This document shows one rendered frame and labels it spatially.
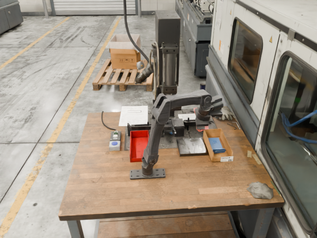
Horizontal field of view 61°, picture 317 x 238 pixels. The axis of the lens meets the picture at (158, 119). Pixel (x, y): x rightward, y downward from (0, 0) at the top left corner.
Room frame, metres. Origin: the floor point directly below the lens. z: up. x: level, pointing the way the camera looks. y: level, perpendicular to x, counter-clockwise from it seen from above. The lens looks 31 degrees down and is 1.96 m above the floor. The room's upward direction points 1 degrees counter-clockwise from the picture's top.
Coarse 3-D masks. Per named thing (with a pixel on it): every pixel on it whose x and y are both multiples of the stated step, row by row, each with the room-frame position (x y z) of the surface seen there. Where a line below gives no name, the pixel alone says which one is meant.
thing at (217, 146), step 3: (210, 138) 1.46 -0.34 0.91; (213, 138) 1.46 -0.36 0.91; (216, 138) 1.46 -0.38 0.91; (210, 141) 1.43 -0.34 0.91; (213, 141) 1.43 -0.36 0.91; (216, 141) 1.43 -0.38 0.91; (219, 141) 1.43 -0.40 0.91; (210, 144) 1.39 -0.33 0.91; (213, 144) 1.39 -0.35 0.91; (216, 144) 1.39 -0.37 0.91; (219, 144) 1.39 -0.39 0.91; (213, 147) 1.36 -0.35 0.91; (216, 147) 1.36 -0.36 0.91; (219, 147) 1.36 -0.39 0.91; (222, 147) 1.36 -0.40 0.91; (213, 150) 1.32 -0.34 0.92; (216, 150) 1.32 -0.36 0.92
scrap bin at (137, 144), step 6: (132, 132) 1.48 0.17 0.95; (138, 132) 1.49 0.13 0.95; (144, 132) 1.49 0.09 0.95; (132, 138) 1.48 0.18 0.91; (138, 138) 1.48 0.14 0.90; (144, 138) 1.48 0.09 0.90; (132, 144) 1.41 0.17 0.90; (138, 144) 1.41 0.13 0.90; (144, 144) 1.41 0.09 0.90; (132, 150) 1.35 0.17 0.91; (138, 150) 1.35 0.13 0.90; (132, 156) 1.29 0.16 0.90; (138, 156) 1.29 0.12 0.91
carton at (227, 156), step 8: (208, 136) 1.48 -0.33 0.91; (216, 136) 1.49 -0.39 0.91; (224, 136) 1.41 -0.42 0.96; (208, 144) 1.34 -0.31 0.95; (224, 144) 1.39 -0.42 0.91; (208, 152) 1.33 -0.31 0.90; (232, 152) 1.24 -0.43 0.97; (216, 160) 1.24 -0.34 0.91; (224, 160) 1.24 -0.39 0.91; (232, 160) 1.24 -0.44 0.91
